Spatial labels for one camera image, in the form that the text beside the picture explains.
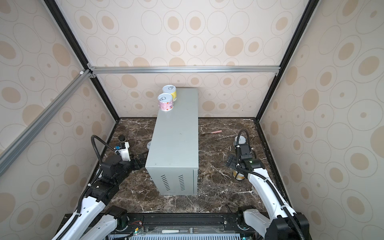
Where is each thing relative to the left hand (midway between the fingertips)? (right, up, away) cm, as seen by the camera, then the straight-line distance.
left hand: (145, 151), depth 75 cm
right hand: (+49, -8, +8) cm, 50 cm away
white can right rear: (+57, +5, +25) cm, 63 cm away
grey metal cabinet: (+16, 0, -17) cm, 24 cm away
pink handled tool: (+41, +10, +35) cm, 55 cm away
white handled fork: (+24, -38, -3) cm, 44 cm away
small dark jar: (-22, +6, +20) cm, 30 cm away
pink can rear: (-5, +2, +22) cm, 23 cm away
